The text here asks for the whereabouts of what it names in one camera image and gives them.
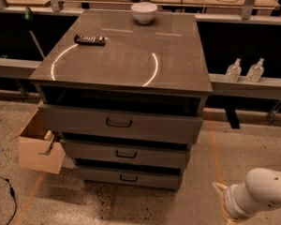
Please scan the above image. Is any grey bottom drawer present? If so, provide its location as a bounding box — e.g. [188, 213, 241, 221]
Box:
[73, 166, 182, 190]

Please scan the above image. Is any grey middle drawer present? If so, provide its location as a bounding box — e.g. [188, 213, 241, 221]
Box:
[62, 140, 190, 170]

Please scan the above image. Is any grey drawer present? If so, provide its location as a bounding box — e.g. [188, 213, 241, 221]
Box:
[73, 166, 182, 190]
[39, 104, 202, 144]
[62, 140, 190, 170]

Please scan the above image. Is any grey top drawer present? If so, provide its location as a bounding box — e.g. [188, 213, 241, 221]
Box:
[39, 104, 202, 144]

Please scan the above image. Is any cardboard box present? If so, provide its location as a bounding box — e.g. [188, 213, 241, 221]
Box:
[16, 102, 66, 174]

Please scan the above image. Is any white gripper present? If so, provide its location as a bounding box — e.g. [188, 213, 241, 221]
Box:
[213, 182, 251, 225]

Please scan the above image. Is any white ceramic bowl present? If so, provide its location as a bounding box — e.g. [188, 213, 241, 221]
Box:
[131, 2, 157, 24]

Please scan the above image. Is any clear pump bottle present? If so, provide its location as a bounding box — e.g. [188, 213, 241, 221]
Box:
[246, 58, 264, 83]
[225, 58, 242, 83]

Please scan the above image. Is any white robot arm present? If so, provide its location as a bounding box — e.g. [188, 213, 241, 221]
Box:
[213, 168, 281, 225]

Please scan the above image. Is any black floor cable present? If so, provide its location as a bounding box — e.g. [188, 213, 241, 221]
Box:
[0, 174, 18, 225]

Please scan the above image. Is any grey drawer cabinet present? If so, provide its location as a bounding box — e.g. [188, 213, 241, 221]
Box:
[31, 10, 212, 178]

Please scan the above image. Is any right clear pump bottle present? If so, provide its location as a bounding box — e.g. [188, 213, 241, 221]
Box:
[246, 58, 264, 83]

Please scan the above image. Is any left clear pump bottle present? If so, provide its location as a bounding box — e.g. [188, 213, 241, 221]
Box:
[225, 58, 242, 83]

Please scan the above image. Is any black remote control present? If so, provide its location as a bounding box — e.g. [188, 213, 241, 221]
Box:
[74, 35, 106, 46]

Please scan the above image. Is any grey metal rail shelf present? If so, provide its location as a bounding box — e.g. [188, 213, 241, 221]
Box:
[0, 58, 281, 100]

